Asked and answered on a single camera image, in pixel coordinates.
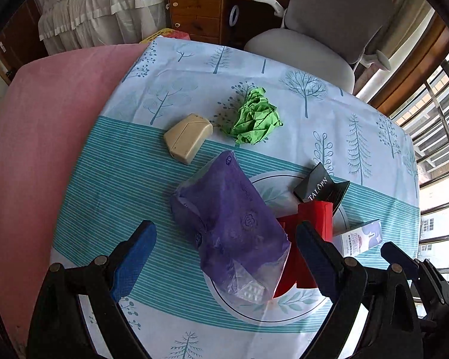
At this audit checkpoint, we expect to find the window grille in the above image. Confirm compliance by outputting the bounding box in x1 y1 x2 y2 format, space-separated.
393 41 449 285

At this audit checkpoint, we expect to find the tree print tablecloth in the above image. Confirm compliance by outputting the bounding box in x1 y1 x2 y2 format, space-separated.
50 37 421 359

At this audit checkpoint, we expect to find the wooden desk with drawers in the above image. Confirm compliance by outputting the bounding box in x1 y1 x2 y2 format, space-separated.
165 0 296 49

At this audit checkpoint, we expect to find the small beige box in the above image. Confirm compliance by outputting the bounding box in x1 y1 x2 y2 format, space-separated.
163 113 213 165

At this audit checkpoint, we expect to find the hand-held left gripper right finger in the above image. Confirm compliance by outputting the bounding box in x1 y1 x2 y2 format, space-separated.
295 220 424 359

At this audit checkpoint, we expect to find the black box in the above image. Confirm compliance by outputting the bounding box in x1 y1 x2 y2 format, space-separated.
294 162 350 215

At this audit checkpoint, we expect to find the white plate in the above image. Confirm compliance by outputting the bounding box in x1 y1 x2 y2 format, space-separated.
204 171 350 325

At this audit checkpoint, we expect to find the white lace cover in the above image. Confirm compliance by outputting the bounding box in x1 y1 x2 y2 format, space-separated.
37 0 169 55

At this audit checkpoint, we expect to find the yellow red packet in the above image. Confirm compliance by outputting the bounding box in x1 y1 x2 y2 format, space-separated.
139 28 190 43

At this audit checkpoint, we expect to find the red box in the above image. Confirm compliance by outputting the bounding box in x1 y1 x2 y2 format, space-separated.
272 201 335 299

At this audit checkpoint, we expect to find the pink blanket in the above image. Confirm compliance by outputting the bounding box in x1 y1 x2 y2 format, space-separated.
0 43 150 348

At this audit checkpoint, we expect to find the grey office chair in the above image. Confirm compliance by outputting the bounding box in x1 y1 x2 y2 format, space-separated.
243 0 397 96

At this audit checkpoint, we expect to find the pale curtain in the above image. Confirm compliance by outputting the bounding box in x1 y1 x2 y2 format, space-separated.
354 7 435 101

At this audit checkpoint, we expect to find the dark wooden cabinet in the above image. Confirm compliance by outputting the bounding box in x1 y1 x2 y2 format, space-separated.
0 0 47 83

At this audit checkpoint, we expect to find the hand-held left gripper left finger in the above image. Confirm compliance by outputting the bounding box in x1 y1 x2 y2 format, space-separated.
27 220 158 359

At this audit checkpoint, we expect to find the white lavender box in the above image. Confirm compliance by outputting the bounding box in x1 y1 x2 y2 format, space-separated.
332 219 383 258

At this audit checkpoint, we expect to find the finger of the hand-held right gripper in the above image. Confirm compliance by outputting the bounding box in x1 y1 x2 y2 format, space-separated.
381 242 421 281
415 258 449 320

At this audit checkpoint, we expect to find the crumpled green paper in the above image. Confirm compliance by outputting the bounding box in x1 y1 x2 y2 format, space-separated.
221 88 284 145

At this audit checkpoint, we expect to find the purple plastic bag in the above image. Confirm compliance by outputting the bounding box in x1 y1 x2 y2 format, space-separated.
171 150 291 304

